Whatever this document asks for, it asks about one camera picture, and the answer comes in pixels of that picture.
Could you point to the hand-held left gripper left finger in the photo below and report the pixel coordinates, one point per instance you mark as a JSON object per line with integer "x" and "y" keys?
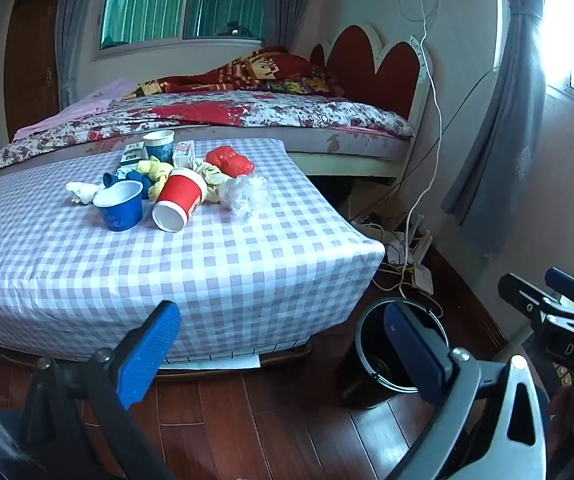
{"x": 147, "y": 355}

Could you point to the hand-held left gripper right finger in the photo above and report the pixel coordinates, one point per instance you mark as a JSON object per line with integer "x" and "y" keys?
{"x": 412, "y": 355}

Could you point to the black trash bin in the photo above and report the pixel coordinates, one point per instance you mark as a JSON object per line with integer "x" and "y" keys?
{"x": 362, "y": 385}

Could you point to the blue paper cup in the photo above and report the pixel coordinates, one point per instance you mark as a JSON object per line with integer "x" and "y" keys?
{"x": 119, "y": 212}
{"x": 159, "y": 149}

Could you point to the red paper cup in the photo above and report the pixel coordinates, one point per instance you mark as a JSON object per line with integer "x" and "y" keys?
{"x": 179, "y": 195}

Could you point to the white tissue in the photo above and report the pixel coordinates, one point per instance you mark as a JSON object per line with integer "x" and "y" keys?
{"x": 83, "y": 191}

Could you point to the dark blue wrapper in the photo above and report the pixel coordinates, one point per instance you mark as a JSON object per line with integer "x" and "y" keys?
{"x": 137, "y": 178}

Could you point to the pale blue tissue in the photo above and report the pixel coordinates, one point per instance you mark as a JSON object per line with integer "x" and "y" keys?
{"x": 126, "y": 172}

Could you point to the clear plastic bag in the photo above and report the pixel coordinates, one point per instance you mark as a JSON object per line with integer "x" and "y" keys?
{"x": 244, "y": 195}

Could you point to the cream cloth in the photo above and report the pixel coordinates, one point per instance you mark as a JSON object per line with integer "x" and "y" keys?
{"x": 212, "y": 175}

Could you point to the green and white box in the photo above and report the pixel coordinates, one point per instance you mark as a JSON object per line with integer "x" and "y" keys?
{"x": 131, "y": 154}

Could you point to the white carton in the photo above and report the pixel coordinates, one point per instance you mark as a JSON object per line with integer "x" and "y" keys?
{"x": 183, "y": 154}

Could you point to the red plastic bag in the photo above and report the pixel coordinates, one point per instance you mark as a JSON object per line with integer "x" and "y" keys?
{"x": 229, "y": 161}

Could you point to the white router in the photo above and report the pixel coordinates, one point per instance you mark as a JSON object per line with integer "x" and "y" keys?
{"x": 423, "y": 277}

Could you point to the checked tablecloth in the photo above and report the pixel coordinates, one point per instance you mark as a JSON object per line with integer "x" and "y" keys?
{"x": 192, "y": 280}

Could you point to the cardboard box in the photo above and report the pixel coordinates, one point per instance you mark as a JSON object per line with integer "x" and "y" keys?
{"x": 377, "y": 200}

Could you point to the grey tied curtain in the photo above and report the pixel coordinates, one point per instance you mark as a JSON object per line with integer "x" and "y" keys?
{"x": 507, "y": 135}

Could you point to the pink cloth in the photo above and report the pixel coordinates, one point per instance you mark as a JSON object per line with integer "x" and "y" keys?
{"x": 82, "y": 107}

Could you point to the floral bedsheet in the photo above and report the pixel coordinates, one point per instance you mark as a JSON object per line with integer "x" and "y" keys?
{"x": 277, "y": 110}

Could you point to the red and white headboard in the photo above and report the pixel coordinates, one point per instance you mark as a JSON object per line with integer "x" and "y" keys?
{"x": 362, "y": 70}

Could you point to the red printed blanket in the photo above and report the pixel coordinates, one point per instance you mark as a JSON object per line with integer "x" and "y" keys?
{"x": 252, "y": 72}

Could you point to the brown wooden door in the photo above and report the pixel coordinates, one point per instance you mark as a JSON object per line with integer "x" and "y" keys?
{"x": 29, "y": 60}

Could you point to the dark object on windowsill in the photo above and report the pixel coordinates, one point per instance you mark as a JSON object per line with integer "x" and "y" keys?
{"x": 239, "y": 30}

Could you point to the window with green curtain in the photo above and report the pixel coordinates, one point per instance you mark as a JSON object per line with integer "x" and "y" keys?
{"x": 167, "y": 5}

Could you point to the white bed frame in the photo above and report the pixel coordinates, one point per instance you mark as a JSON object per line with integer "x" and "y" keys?
{"x": 347, "y": 157}

